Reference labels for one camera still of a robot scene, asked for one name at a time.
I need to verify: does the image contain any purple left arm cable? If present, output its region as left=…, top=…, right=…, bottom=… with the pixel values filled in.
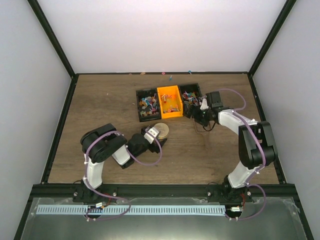
left=83, top=130, right=163, bottom=222

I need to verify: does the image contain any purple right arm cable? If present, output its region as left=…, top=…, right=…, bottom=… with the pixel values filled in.
left=217, top=88, right=267, bottom=221

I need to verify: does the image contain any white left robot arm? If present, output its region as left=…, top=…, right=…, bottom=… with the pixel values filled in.
left=80, top=123, right=168, bottom=202

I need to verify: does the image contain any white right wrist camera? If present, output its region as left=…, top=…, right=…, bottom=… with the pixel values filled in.
left=200, top=95, right=209, bottom=111

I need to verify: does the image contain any brown plastic scoop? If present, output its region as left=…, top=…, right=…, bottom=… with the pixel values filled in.
left=193, top=120, right=215, bottom=151

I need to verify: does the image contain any black candy bin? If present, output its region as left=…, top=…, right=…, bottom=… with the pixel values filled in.
left=136, top=88, right=162, bottom=122
left=178, top=83, right=203, bottom=116

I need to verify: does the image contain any black front mounting rail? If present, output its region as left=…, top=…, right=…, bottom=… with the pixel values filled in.
left=32, top=183, right=296, bottom=203

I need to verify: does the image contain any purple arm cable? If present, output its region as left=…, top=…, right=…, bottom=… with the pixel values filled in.
left=83, top=130, right=163, bottom=222
left=217, top=88, right=267, bottom=221

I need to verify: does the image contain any gold round lid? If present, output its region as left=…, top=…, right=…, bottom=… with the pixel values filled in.
left=153, top=122, right=170, bottom=135

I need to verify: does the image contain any clear round container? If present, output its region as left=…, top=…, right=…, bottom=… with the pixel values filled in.
left=157, top=134, right=168, bottom=140

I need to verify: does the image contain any light blue slotted cable duct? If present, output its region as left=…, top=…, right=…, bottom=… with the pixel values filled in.
left=36, top=204, right=226, bottom=216

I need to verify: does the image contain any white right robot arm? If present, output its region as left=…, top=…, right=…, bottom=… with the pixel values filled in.
left=182, top=91, right=278, bottom=202

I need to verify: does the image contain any orange candy bin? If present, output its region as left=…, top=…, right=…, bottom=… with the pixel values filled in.
left=157, top=85, right=183, bottom=119

